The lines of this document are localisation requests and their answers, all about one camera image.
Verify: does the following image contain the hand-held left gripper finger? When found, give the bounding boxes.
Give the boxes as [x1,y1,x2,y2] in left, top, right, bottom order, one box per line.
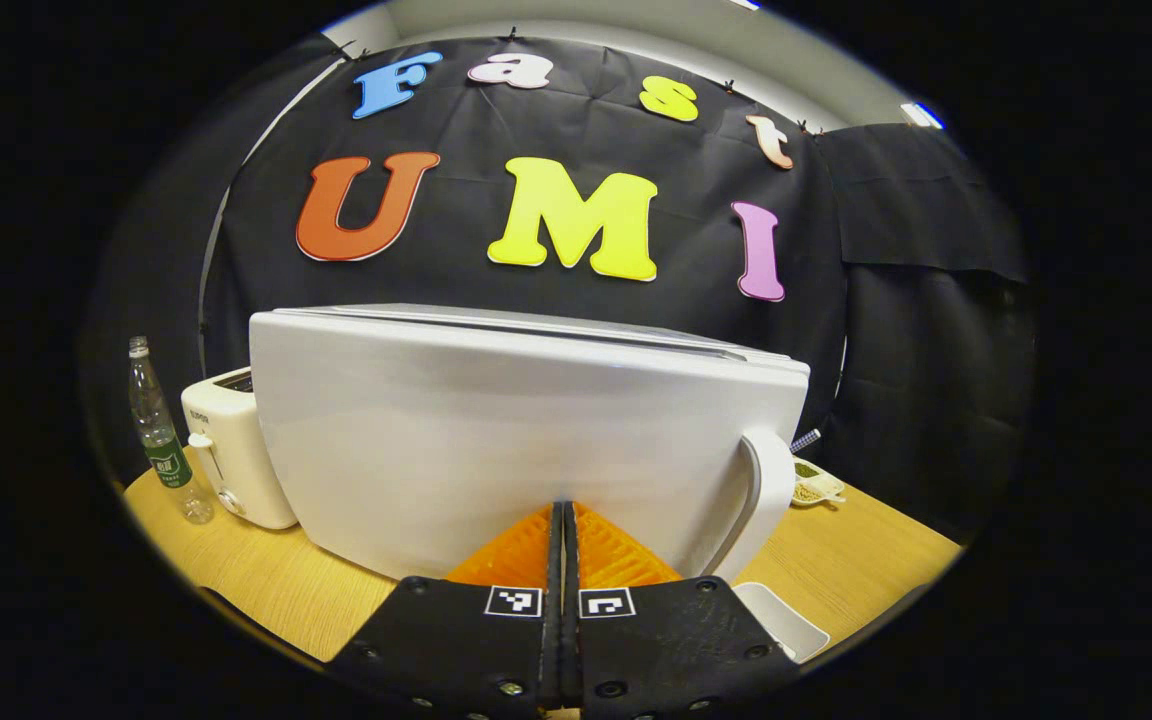
[562,500,802,720]
[324,500,563,720]

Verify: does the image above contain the white microwave oven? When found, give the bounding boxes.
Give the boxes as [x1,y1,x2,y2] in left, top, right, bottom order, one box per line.
[248,303,812,586]

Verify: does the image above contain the white rectangular tray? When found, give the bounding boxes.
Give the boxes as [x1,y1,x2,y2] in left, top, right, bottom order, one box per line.
[733,582,832,664]

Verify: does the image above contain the white divided condiment dish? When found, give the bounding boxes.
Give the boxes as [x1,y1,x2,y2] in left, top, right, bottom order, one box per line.
[791,460,847,508]

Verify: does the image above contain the white toaster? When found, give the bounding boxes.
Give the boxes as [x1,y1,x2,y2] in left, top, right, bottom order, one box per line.
[181,366,299,531]

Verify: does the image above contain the clear green label water bottle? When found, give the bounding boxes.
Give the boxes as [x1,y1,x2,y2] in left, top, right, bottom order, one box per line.
[128,336,215,526]

